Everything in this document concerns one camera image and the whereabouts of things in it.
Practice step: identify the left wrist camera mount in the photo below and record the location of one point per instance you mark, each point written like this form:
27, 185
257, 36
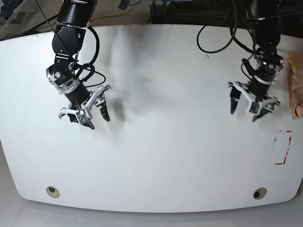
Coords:
252, 100

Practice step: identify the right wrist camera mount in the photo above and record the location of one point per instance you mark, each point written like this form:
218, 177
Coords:
84, 115

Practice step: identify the left table grommet hole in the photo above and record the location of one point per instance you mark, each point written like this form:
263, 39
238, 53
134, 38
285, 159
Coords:
52, 192

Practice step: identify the table grommet hole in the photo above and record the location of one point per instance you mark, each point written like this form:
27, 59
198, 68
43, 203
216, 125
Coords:
52, 192
260, 193

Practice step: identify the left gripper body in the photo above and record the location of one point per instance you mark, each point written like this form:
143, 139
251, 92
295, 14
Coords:
259, 86

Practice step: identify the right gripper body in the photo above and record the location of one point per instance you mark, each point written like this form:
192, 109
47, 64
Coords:
76, 95

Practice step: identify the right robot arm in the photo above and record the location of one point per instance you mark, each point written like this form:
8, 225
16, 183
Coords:
66, 74

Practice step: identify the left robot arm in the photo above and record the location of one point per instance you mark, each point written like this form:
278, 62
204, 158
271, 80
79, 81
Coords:
269, 63

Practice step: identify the peach T-shirt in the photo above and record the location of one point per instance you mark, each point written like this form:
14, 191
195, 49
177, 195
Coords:
294, 76

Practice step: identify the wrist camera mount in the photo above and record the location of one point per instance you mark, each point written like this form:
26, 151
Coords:
252, 100
84, 115

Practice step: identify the red tape rectangle marking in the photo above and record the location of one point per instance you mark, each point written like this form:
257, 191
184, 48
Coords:
281, 147

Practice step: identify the right table grommet hole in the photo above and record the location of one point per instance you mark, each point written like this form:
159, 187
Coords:
260, 193

